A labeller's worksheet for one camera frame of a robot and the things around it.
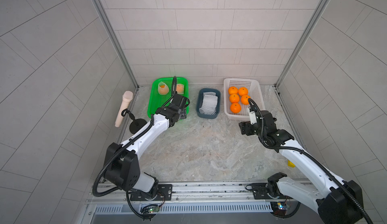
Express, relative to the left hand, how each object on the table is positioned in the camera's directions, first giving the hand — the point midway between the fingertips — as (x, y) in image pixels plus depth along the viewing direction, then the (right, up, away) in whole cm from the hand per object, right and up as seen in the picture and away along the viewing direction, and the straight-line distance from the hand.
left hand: (179, 109), depth 86 cm
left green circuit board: (-9, -42, -21) cm, 48 cm away
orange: (+36, +13, +22) cm, 44 cm away
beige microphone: (-24, +7, -13) cm, 28 cm away
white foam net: (+18, +3, +10) cm, 21 cm away
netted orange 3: (+35, 0, +12) cm, 37 cm away
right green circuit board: (+48, -43, -18) cm, 67 cm away
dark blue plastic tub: (+12, +5, +18) cm, 22 cm away
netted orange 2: (+35, +7, +16) cm, 39 cm away
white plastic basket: (+51, +11, +22) cm, 57 cm away
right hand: (+36, -7, -4) cm, 37 cm away
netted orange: (-3, +13, +22) cm, 26 cm away
